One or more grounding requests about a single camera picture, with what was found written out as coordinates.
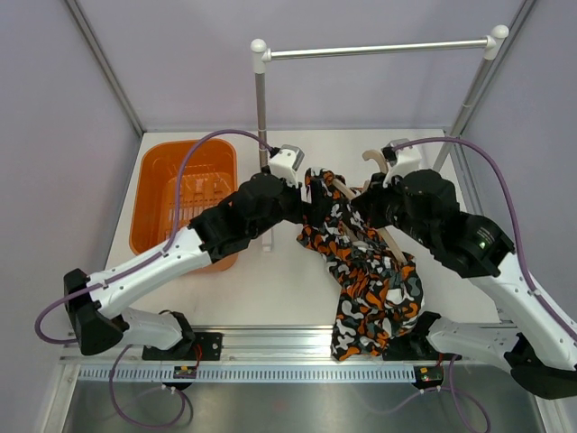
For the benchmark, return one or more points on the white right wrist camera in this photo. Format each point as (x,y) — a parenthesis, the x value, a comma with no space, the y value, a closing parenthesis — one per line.
(401,158)

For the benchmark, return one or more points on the orange plastic basket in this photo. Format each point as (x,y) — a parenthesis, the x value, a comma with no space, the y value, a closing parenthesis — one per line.
(210,175)

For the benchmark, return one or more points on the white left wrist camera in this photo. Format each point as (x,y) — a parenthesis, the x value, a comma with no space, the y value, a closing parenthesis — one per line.
(284,164)

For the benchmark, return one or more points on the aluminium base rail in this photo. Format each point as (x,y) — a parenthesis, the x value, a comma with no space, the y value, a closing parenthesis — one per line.
(270,343)

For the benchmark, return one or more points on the aluminium frame post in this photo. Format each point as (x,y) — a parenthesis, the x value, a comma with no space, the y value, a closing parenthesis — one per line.
(491,81)
(88,35)

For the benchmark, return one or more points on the aluminium frame post left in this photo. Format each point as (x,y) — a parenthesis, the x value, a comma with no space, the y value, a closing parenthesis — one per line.
(88,35)

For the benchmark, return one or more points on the orange camouflage shorts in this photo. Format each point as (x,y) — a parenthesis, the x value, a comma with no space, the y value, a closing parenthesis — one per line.
(381,297)

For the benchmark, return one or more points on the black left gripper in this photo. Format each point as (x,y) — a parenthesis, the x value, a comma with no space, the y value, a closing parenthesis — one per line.
(313,212)

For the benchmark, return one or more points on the silver clothes rack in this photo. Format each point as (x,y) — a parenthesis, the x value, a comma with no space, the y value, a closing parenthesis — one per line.
(262,55)

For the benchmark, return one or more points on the aluminium frame post right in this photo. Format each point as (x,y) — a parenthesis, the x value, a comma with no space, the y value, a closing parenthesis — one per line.
(491,81)

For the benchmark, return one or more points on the white slotted cable duct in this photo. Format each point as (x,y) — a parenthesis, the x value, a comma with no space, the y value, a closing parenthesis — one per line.
(214,373)

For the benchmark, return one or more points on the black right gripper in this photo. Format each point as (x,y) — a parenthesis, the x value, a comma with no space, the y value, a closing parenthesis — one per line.
(369,203)

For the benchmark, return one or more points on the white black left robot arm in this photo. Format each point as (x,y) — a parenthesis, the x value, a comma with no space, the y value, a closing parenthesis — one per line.
(99,305)

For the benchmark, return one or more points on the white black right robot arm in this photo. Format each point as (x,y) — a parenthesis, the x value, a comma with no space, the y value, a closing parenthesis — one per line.
(475,248)

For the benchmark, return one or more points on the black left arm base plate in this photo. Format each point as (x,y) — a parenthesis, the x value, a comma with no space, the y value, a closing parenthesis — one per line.
(207,345)

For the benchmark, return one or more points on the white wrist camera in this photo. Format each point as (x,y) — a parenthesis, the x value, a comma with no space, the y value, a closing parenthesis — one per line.
(284,164)
(401,158)

